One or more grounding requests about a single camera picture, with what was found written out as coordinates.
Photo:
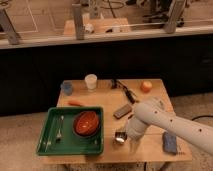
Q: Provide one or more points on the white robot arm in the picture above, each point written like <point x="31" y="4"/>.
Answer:
<point x="152" y="112"/>

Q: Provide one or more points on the grey rectangular block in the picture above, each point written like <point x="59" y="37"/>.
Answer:
<point x="122" y="111"/>

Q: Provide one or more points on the orange carrot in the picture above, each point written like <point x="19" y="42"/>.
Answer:
<point x="74" y="103"/>

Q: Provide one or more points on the small steel cup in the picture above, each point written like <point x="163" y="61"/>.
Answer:
<point x="120" y="137"/>

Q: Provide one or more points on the orange fruit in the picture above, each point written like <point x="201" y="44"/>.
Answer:
<point x="146" y="86"/>

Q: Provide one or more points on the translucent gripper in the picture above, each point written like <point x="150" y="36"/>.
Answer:
<point x="126" y="129"/>

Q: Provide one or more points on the black handled tool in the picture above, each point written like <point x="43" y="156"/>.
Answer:
<point x="129" y="94"/>

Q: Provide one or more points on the metal fork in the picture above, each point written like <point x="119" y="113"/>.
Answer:
<point x="59" y="133"/>

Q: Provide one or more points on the blue folded cloth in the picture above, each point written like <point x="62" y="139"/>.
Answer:
<point x="169" y="143"/>

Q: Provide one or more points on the blue plastic cup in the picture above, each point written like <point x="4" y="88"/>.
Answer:
<point x="67" y="88"/>

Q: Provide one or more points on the metal knife in tray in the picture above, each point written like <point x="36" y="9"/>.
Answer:
<point x="51" y="134"/>

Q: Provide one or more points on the green plastic tray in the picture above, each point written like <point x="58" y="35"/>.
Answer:
<point x="71" y="143"/>

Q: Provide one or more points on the white plastic cup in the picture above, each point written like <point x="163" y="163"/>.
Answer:
<point x="91" y="81"/>

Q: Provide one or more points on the wooden table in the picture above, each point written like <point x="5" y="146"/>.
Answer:
<point x="149" y="149"/>

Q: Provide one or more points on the red-brown bowl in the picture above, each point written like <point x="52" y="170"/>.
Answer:
<point x="86" y="123"/>

